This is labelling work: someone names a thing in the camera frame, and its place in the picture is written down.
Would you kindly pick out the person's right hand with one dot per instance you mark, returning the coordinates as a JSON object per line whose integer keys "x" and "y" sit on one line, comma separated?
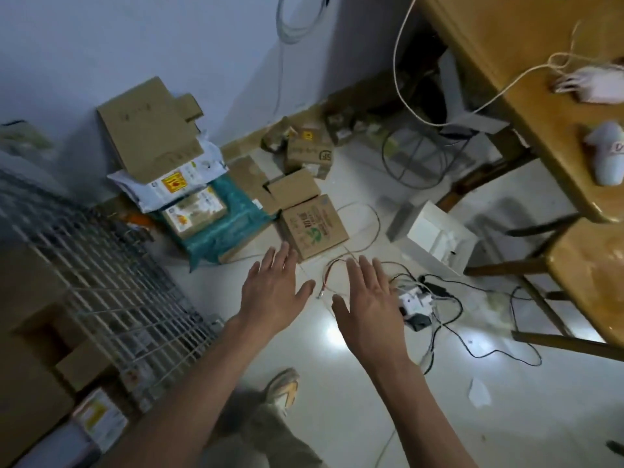
{"x": 373, "y": 316}

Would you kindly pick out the person's right thumb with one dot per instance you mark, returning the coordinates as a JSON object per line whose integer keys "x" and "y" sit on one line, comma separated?
{"x": 340, "y": 311}

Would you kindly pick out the large flat cardboard box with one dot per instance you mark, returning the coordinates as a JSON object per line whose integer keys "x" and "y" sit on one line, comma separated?
{"x": 146, "y": 129}

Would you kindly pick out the person's left middle finger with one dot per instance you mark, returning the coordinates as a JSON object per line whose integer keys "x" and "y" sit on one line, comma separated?
{"x": 279, "y": 259}

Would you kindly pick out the person's right middle finger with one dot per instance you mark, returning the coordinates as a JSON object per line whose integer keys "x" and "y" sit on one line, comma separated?
{"x": 367, "y": 275}

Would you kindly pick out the white mailing bag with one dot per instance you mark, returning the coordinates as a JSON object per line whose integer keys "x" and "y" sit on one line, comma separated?
{"x": 195, "y": 177}

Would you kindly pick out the person's left little finger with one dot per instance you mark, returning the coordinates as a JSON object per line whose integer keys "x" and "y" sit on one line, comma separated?
{"x": 252, "y": 277}

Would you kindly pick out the wooden chair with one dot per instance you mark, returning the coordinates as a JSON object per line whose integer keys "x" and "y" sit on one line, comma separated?
{"x": 575, "y": 292}

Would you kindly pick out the white and yellow carton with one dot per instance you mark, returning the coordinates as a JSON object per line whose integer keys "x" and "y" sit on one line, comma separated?
{"x": 100, "y": 419}

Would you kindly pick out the teal mailing bag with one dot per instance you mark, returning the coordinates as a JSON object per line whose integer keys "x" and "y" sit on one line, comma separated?
{"x": 229, "y": 229}

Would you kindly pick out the person's shoe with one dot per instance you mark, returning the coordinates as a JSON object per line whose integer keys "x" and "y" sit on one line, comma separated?
{"x": 283, "y": 389}

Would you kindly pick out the small printed paper box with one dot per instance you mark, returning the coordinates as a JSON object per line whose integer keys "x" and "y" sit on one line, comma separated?
{"x": 195, "y": 213}

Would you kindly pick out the wooden table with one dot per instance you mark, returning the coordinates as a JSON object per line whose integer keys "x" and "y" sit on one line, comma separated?
{"x": 531, "y": 87}

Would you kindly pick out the cardboard box with green print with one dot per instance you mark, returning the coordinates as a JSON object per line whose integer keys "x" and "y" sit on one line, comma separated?
{"x": 314, "y": 229}

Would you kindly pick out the person's left hand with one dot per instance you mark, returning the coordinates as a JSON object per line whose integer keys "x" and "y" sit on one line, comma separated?
{"x": 270, "y": 299}

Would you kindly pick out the open plain cardboard box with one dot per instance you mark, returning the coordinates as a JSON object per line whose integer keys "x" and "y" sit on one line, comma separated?
{"x": 278, "y": 187}

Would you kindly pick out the person's left thumb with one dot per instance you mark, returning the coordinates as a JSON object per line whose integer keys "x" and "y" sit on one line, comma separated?
{"x": 303, "y": 293}

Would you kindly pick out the person's left forearm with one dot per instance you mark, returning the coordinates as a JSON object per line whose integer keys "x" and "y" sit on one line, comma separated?
{"x": 180, "y": 399}

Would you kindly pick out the large brown cardboard box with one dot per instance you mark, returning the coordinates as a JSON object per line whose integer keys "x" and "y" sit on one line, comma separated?
{"x": 34, "y": 365}

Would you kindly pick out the person's right forearm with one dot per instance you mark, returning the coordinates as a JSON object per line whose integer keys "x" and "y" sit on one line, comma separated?
{"x": 419, "y": 414}

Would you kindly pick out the white power strip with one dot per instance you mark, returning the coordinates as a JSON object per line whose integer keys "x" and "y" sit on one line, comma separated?
{"x": 414, "y": 307}

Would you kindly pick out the person's trouser leg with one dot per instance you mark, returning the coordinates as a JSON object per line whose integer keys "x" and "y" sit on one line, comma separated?
{"x": 258, "y": 433}

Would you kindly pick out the white paper scrap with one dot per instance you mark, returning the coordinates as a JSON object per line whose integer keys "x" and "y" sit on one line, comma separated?
{"x": 478, "y": 394}

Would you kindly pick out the small box with white label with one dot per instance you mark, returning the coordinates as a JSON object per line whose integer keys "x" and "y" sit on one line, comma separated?
{"x": 343, "y": 129}

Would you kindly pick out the small crumpled cardboard box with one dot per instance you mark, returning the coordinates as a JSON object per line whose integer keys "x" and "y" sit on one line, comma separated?
{"x": 275, "y": 138}

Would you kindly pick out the cardboard box with dark print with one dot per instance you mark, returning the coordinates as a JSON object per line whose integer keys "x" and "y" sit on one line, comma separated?
{"x": 308, "y": 153}

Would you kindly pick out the open white box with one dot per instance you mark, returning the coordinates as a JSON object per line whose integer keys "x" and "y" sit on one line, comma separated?
{"x": 434, "y": 238}

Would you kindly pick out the person's right little finger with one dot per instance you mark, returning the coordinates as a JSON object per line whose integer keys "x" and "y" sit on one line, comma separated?
{"x": 396, "y": 299}

